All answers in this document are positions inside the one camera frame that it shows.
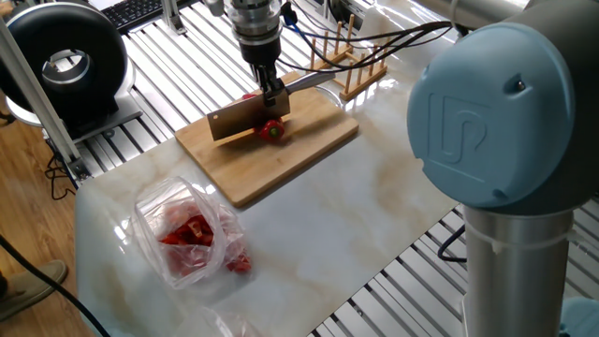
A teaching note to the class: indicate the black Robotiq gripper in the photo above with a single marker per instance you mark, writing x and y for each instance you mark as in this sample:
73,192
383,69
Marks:
259,51

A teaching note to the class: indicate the steel cleaver knife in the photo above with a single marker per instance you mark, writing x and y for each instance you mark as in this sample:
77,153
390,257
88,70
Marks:
238,119

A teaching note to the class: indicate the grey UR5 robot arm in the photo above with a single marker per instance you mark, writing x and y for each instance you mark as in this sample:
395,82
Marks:
491,117

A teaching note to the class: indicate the cut red pepper tip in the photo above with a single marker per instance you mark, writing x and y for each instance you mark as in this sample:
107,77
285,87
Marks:
249,96

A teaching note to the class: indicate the red bell pepper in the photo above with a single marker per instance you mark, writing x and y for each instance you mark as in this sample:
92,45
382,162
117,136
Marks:
272,131

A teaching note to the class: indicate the bamboo cutting board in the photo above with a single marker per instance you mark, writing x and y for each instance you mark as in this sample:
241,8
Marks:
262,168

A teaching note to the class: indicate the wooden peg rack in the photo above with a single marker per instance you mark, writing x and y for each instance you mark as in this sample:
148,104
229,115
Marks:
362,86

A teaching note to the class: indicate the dark device block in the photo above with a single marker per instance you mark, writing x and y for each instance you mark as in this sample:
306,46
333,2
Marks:
346,7

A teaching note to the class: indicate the marble pattern table mat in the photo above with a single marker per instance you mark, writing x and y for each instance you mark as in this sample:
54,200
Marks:
327,210

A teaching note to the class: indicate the black computer keyboard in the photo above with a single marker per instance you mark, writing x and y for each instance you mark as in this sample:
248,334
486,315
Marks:
131,11

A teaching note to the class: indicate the chopped red pepper pieces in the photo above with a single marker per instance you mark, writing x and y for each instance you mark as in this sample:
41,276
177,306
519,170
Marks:
192,229

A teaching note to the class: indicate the clear plastic bag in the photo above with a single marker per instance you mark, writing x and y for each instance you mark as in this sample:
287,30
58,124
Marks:
154,206
234,325

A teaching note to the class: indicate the beige shoe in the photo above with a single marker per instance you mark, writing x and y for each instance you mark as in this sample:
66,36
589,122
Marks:
33,288

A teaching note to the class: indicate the short aluminium post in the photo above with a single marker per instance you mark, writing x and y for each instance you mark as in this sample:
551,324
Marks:
172,16

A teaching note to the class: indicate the slanted aluminium frame post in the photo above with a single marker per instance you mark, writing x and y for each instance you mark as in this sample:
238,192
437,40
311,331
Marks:
42,107

